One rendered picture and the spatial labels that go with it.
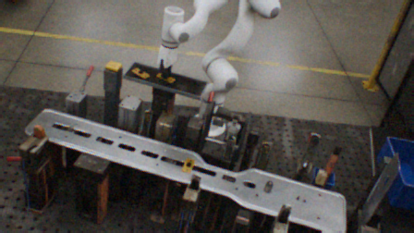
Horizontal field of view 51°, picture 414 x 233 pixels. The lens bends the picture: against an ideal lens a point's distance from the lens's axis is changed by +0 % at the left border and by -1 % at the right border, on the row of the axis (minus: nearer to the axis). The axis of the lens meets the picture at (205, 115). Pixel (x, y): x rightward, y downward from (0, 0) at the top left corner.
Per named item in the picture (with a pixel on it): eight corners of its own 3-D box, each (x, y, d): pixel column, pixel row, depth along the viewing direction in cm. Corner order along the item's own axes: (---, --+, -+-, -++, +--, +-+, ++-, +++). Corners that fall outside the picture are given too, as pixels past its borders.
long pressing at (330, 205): (17, 137, 182) (17, 133, 181) (46, 107, 200) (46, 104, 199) (346, 239, 168) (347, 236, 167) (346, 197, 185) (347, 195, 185)
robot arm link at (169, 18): (184, 42, 190) (175, 31, 196) (188, 14, 182) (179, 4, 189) (166, 43, 186) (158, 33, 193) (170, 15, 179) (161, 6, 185)
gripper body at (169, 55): (169, 35, 198) (166, 56, 205) (156, 42, 190) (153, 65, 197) (183, 41, 196) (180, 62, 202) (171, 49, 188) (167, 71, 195)
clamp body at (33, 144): (18, 212, 188) (10, 149, 166) (38, 189, 199) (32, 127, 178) (42, 219, 187) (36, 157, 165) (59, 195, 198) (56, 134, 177)
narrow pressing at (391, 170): (361, 231, 170) (398, 168, 150) (360, 210, 179) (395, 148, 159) (363, 231, 170) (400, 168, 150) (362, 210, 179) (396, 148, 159)
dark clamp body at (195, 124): (170, 188, 213) (180, 127, 190) (178, 170, 223) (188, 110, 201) (191, 194, 212) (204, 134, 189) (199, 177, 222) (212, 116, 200)
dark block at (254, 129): (229, 198, 214) (249, 132, 189) (232, 189, 219) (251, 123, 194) (239, 202, 213) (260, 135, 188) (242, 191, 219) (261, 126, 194)
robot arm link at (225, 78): (217, 90, 237) (225, 52, 222) (235, 110, 225) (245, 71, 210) (198, 93, 231) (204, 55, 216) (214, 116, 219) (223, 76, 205)
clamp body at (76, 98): (63, 157, 217) (60, 98, 196) (74, 144, 226) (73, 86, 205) (80, 163, 216) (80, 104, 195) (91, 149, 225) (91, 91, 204)
